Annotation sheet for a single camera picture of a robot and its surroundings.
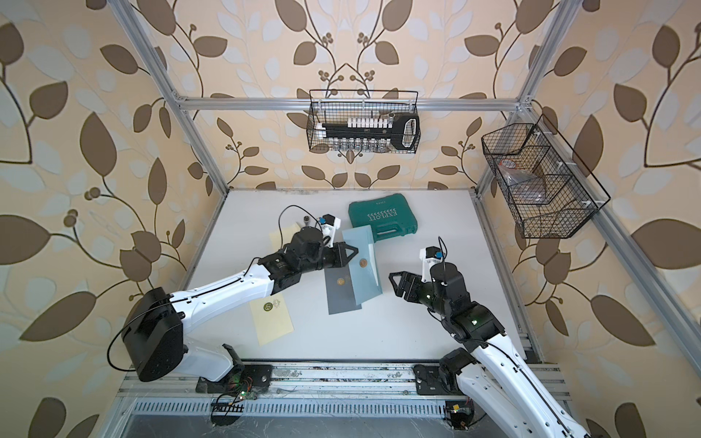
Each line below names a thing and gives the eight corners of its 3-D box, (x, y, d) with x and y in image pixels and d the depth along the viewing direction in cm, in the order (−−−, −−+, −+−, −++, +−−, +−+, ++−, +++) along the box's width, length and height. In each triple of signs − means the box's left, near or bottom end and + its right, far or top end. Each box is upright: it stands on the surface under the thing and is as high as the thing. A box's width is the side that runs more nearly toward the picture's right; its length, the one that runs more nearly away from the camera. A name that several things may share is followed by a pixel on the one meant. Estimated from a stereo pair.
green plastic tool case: (359, 246, 103) (359, 239, 99) (346, 209, 115) (346, 201, 112) (419, 232, 107) (421, 224, 104) (400, 198, 120) (402, 190, 116)
